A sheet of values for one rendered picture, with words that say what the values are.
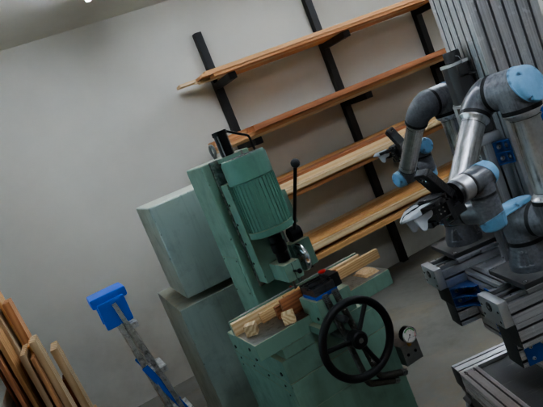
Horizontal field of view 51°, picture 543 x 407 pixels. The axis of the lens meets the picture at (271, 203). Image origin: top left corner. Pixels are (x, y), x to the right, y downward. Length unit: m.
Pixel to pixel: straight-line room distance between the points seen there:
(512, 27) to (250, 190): 1.06
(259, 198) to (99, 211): 2.38
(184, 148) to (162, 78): 0.55
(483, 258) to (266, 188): 0.97
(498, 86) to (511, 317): 0.74
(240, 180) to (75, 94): 2.48
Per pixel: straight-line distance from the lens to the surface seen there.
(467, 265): 2.46
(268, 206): 2.04
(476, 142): 1.84
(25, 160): 4.27
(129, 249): 4.30
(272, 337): 2.00
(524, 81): 1.79
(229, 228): 2.26
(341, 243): 4.27
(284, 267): 2.11
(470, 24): 2.12
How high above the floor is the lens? 1.59
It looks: 8 degrees down
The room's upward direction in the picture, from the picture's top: 22 degrees counter-clockwise
